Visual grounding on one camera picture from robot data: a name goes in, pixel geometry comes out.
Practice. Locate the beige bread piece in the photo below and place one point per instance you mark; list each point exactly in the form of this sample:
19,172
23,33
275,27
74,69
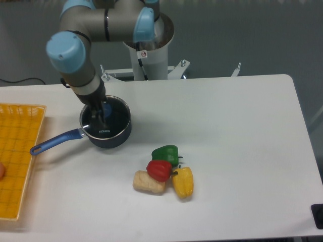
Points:
142,181

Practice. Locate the orange round object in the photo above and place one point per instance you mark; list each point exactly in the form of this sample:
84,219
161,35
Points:
2,170

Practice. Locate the black table-edge device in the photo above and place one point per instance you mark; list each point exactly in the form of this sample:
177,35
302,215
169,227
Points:
317,212

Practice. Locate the glass lid blue knob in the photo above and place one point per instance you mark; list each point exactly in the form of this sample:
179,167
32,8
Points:
118,118

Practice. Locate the red bell pepper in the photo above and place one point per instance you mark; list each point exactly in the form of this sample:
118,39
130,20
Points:
160,170

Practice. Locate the white base frame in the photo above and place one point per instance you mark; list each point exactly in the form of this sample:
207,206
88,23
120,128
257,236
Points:
174,72

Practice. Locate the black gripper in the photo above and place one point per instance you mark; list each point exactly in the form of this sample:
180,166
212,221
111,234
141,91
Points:
93,95

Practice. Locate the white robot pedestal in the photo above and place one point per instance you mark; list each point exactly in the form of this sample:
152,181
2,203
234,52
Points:
149,60

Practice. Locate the yellow woven basket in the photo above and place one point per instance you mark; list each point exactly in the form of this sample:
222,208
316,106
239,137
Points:
20,128

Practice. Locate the yellow bell pepper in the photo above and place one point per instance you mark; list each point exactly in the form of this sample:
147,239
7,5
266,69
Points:
183,182

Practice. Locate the dark saucepan blue handle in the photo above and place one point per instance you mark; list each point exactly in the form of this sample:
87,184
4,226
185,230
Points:
79,133

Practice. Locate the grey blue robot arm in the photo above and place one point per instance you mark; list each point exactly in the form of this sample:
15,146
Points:
85,22

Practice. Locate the green bell pepper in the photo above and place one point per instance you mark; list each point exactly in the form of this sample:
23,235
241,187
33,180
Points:
168,153

